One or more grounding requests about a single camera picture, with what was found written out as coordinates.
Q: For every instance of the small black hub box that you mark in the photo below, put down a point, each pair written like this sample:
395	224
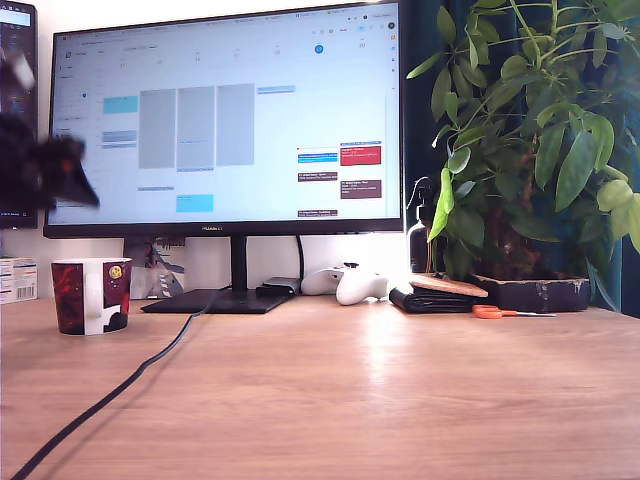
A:
277	287

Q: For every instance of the dark spray bottle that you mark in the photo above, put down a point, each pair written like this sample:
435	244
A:
417	240

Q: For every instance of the illustrated postcard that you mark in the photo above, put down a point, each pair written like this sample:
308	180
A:
160	272

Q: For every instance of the black leather wallet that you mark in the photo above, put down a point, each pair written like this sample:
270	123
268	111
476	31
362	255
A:
430	302

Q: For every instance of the white game controller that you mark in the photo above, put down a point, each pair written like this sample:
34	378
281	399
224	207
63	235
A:
355	289

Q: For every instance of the large black Huawei monitor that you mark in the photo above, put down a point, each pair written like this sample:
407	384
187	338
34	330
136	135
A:
225	125

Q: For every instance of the green leafy house plant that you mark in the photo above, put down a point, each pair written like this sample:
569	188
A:
540	150

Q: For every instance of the black rectangular planter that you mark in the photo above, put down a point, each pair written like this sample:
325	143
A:
540	295

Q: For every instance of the red and white coffee cup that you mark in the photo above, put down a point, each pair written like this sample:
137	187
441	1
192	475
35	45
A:
70	295

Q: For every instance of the white and blue carton box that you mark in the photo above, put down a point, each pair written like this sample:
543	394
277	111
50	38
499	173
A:
17	282

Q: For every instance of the round cork coaster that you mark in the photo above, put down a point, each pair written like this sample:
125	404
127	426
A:
450	286

